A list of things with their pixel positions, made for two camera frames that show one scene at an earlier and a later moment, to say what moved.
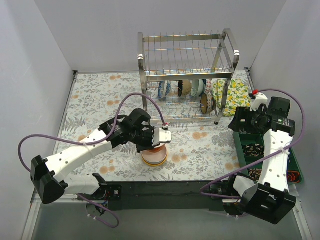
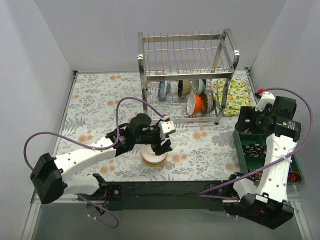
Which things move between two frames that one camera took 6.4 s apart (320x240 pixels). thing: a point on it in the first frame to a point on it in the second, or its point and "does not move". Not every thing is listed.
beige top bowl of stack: [208, 103] does not move
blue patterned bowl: [209, 86] does not move
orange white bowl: [156, 154] to [194, 104]
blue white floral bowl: [164, 89] does not move
